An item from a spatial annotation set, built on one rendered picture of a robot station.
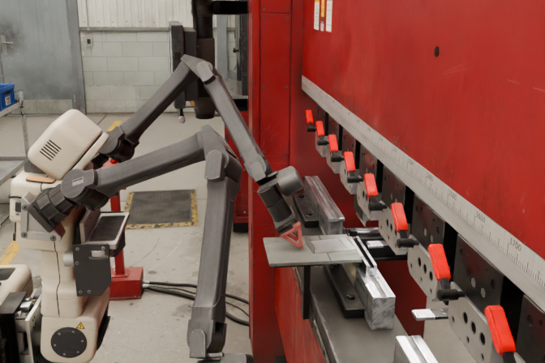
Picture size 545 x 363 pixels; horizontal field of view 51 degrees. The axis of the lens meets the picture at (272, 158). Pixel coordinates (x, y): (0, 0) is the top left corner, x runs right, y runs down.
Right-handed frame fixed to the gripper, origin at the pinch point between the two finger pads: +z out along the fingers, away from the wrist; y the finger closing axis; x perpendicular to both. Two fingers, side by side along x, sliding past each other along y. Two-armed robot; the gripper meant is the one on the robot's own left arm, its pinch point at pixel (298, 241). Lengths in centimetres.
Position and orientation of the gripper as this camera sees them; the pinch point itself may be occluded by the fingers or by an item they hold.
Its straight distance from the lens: 169.8
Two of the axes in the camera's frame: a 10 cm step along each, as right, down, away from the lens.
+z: 4.8, 8.3, 2.8
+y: -1.1, -2.6, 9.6
